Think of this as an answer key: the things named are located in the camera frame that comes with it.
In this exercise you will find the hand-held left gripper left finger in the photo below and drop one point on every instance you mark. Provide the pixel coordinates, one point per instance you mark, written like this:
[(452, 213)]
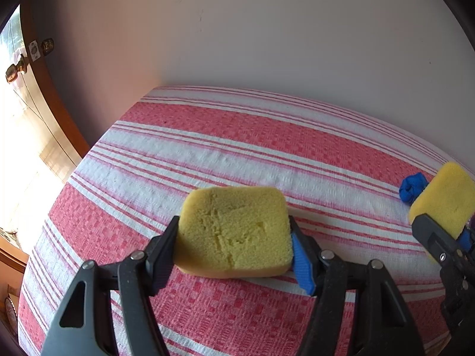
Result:
[(163, 263)]

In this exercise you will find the brass door knob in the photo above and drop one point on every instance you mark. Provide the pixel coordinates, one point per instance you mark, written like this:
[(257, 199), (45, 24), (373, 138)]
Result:
[(16, 69), (46, 46)]

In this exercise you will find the yellow and green sponge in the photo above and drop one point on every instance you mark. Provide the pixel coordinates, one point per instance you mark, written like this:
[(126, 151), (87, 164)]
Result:
[(441, 193)]

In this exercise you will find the red striped tablecloth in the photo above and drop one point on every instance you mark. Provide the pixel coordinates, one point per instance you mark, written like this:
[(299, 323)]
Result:
[(237, 137)]

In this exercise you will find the metal latch plate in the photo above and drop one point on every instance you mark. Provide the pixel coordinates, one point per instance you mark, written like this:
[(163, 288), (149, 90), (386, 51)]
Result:
[(34, 49)]

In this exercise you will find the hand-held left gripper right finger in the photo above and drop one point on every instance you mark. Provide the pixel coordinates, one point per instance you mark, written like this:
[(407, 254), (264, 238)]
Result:
[(302, 267)]

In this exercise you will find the blue cloth ball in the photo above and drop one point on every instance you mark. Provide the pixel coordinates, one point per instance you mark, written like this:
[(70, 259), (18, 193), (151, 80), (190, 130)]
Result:
[(412, 188)]

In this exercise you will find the wooden door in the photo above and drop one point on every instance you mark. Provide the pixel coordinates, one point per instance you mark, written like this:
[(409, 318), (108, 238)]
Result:
[(52, 92)]

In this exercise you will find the wooden cabinet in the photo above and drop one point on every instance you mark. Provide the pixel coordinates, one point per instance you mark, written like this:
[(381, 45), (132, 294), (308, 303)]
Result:
[(13, 263)]

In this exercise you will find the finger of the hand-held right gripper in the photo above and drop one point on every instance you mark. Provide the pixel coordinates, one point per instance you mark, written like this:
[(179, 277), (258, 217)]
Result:
[(465, 243), (436, 237)]

